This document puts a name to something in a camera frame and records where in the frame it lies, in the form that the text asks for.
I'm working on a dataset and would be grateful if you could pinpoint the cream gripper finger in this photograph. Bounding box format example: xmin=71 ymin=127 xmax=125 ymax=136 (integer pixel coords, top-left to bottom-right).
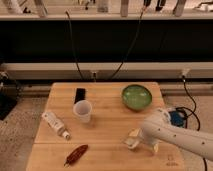
xmin=152 ymin=143 xmax=159 ymax=154
xmin=129 ymin=129 xmax=141 ymax=137

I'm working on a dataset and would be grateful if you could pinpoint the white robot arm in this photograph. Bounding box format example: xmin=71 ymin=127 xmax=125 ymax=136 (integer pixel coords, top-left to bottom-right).
xmin=128 ymin=108 xmax=213 ymax=161

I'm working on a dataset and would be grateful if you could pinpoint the white ceramic cup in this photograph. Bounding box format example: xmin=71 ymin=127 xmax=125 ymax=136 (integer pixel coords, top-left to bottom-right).
xmin=73 ymin=100 xmax=92 ymax=123

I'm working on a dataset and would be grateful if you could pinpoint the green bowl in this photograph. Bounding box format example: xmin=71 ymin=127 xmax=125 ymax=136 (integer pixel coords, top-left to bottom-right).
xmin=121 ymin=84 xmax=152 ymax=111

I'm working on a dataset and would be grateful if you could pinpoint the blue connector box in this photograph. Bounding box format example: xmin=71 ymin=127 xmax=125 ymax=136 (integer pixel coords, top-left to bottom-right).
xmin=169 ymin=111 xmax=184 ymax=127

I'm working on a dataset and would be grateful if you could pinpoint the brown red feather-shaped object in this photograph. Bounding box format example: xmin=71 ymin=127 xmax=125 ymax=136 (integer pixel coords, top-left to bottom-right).
xmin=65 ymin=144 xmax=88 ymax=165

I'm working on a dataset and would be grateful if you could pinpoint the black rectangular block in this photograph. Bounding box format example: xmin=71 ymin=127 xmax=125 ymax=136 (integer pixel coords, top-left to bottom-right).
xmin=74 ymin=88 xmax=86 ymax=103

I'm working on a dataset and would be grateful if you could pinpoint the white tube bottle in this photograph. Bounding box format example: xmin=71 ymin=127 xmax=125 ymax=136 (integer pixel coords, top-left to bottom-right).
xmin=42 ymin=111 xmax=71 ymax=140

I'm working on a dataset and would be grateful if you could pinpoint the black equipment at left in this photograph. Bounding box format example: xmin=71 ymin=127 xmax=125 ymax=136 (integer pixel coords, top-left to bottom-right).
xmin=0 ymin=71 xmax=21 ymax=120

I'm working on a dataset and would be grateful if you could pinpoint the black floor cable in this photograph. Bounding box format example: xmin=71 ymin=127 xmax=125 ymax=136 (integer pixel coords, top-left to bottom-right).
xmin=174 ymin=75 xmax=209 ymax=171

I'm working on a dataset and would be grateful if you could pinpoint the wall power outlet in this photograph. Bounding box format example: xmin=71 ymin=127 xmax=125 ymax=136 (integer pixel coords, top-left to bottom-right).
xmin=91 ymin=71 xmax=98 ymax=82

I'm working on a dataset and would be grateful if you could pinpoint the right black wall cable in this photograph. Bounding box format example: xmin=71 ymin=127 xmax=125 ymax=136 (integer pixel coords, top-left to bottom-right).
xmin=108 ymin=10 xmax=144 ymax=81

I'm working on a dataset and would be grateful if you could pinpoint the black wall cable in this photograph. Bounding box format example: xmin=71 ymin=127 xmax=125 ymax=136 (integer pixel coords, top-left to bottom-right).
xmin=108 ymin=10 xmax=144 ymax=81
xmin=64 ymin=10 xmax=88 ymax=82

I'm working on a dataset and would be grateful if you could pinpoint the left black wall cable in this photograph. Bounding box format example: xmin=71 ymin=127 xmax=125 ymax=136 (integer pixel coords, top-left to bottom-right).
xmin=64 ymin=10 xmax=88 ymax=82

